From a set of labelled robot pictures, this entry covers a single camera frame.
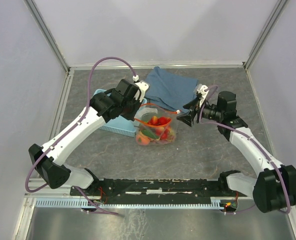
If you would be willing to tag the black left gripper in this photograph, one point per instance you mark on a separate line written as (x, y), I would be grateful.
(131, 115)

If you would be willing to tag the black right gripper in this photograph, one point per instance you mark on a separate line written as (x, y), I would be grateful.
(187, 118)

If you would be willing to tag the green toy leaves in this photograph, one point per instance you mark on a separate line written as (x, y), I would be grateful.
(150, 134)

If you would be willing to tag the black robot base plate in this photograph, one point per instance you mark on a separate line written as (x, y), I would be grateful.
(159, 191)

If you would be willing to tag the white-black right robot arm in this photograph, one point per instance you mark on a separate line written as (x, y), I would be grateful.
(274, 187)

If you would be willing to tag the light blue plastic basket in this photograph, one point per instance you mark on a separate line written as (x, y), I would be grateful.
(120, 126)

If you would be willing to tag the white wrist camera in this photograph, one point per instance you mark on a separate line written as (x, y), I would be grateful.
(201, 91)
(143, 87)

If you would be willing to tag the aluminium frame post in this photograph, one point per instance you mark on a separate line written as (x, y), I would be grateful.
(264, 33)
(36, 14)

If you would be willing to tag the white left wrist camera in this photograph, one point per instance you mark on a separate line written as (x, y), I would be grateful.
(143, 87)

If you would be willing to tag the clear zip bag orange zipper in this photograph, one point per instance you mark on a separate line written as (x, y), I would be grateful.
(143, 116)

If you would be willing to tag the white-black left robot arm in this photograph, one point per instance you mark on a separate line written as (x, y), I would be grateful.
(49, 159)

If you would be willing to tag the orange-red toy peach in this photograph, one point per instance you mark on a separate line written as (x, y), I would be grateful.
(142, 140)

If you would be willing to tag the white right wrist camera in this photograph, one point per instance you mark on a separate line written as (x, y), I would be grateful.
(201, 91)

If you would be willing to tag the aluminium frame post left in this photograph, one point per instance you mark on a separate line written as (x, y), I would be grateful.
(36, 14)

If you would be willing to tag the blue folded cloth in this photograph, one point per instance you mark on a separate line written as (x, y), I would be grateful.
(168, 90)

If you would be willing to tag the aluminium frame post right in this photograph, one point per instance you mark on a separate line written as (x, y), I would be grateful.
(264, 33)

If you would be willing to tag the red toy strawberry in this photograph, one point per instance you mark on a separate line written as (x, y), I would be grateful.
(164, 136)
(154, 121)
(164, 120)

